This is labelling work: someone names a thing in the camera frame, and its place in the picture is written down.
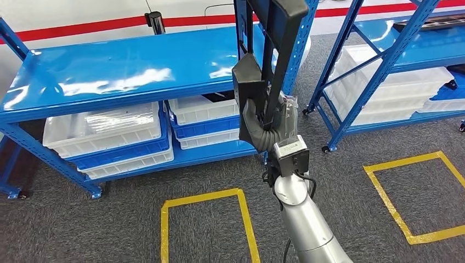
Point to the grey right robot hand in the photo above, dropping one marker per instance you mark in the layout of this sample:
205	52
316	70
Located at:
249	119

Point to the black plastic trim part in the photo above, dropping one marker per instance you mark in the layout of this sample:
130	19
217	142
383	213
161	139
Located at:
250	83
436	22

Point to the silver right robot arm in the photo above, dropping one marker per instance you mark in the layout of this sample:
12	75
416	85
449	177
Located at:
308	225

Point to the white car with red stripe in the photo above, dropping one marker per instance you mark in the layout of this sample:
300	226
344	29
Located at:
91	14

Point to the blue plastic bin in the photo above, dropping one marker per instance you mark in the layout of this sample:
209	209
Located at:
450	95

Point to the black parts in bin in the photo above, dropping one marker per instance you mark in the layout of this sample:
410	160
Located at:
451	85

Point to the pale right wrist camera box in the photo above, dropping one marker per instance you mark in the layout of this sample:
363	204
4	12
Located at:
290	156

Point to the black glossy post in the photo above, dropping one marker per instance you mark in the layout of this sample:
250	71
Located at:
155	23

